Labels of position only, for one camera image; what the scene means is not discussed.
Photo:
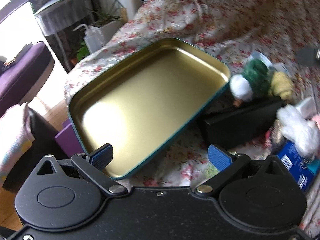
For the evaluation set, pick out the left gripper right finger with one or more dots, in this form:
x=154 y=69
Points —
x=228 y=166

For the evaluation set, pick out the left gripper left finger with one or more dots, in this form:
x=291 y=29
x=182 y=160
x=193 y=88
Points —
x=90 y=166

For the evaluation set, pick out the white fluffy plush toy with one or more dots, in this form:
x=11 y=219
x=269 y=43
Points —
x=303 y=133

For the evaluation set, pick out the green white plush toy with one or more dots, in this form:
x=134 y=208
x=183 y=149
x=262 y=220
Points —
x=252 y=83

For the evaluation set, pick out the yellow knitted plush toy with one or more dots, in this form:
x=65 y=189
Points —
x=282 y=86

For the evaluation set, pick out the gold green metal tin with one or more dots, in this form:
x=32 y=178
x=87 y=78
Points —
x=141 y=104

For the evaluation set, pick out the blue printed box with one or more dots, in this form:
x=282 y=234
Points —
x=303 y=170

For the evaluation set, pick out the purple cushion seat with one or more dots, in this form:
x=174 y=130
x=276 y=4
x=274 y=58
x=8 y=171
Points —
x=22 y=82

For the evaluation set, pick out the white squeeze bottle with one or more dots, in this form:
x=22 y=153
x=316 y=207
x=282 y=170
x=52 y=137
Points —
x=91 y=39

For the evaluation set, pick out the glass side table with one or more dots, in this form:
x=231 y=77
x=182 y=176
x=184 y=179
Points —
x=58 y=18

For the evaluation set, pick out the white planter with plant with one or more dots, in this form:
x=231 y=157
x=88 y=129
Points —
x=108 y=23

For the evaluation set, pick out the floral bed sheet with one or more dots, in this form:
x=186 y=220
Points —
x=229 y=30

